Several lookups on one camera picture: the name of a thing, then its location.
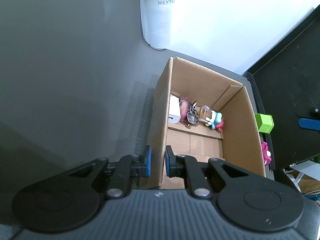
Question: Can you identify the white Heytea bottle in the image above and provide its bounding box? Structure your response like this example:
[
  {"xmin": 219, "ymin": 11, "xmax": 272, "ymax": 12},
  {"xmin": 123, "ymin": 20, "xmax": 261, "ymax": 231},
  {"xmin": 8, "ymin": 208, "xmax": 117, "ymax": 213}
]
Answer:
[{"xmin": 140, "ymin": 0, "xmax": 175, "ymax": 50}]

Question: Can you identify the white charger cube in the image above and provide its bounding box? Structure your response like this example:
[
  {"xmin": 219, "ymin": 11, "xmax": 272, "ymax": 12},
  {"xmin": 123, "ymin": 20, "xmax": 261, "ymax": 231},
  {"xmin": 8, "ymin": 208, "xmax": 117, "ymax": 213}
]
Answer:
[{"xmin": 168, "ymin": 94, "xmax": 181, "ymax": 124}]

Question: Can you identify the brown cardboard box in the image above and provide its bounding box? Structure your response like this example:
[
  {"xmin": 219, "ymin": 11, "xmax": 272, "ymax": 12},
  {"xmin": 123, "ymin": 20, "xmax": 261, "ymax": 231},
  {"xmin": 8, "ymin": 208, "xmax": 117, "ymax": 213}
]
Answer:
[{"xmin": 139, "ymin": 57, "xmax": 265, "ymax": 189}]

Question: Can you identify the keychain bunch with charms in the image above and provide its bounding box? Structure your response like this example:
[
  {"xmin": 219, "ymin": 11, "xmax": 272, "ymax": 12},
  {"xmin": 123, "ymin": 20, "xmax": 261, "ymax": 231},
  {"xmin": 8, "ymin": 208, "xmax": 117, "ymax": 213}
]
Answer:
[{"xmin": 179, "ymin": 98, "xmax": 224, "ymax": 133}]

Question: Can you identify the magenta plastic toy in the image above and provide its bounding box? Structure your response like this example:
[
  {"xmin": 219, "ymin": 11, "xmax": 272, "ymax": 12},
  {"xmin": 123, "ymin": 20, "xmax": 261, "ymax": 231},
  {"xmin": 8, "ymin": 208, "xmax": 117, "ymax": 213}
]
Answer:
[{"xmin": 261, "ymin": 142, "xmax": 272, "ymax": 166}]

